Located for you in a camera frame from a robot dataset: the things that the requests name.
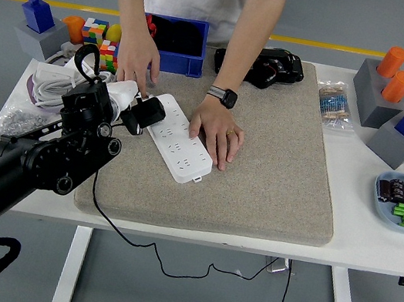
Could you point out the person's left hand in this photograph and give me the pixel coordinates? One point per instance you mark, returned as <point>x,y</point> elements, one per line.
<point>220,125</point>

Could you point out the person's right hand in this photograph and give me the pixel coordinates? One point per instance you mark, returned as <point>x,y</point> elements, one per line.
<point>136,55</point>

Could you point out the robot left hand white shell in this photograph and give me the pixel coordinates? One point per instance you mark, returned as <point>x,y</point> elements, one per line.
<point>122,92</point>

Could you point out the white power strip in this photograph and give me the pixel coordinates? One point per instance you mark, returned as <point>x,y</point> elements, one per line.
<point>185,156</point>

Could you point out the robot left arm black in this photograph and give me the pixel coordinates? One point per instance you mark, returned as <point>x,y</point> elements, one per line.
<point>48,159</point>

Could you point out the person's left forearm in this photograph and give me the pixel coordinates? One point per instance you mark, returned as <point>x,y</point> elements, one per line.
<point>251,38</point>

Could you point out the small rubik's cube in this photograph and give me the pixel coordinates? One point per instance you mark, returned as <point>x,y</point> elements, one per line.
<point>110,56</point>

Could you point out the black wristwatch striped band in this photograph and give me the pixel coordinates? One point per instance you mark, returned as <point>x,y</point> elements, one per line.
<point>227,98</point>

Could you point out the black pouch with red trim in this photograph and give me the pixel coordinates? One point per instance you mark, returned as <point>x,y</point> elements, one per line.
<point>151,26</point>

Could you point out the yellow ball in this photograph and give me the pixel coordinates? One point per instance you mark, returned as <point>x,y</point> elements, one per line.
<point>114,32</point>

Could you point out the black fabric pouch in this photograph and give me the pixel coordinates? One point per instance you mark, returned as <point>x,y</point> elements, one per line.
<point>179,37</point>

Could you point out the large rubik's cube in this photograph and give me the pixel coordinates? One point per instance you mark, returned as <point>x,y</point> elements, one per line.
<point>94,32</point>

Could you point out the blue plastic bin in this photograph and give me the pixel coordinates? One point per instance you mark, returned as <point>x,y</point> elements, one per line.
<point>186,64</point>

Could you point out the grey-brown mat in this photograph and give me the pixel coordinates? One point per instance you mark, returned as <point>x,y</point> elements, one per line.
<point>261,169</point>

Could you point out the orange plastic cylinder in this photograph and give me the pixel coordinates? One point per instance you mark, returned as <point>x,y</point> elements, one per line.
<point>75,29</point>
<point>392,61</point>
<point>397,87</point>

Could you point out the black electronic device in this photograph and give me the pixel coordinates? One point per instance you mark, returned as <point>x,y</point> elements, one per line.
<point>286,70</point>

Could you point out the grey single-slot block holder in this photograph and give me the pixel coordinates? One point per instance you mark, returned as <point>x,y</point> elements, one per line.
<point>37,41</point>
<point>390,149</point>

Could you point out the clear bag of screws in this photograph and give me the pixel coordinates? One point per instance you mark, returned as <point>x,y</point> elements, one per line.
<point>15,120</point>

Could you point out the clear bag of resistors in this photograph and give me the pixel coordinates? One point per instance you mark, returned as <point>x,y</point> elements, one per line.
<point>335,104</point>

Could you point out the grey two-hole block holder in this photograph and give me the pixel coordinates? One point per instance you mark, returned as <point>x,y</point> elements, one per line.
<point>370,106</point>

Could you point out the white switch panel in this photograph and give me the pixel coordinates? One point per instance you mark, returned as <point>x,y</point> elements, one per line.
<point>69,65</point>

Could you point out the silver bracket under table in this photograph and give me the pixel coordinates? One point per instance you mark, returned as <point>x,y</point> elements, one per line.
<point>279,265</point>

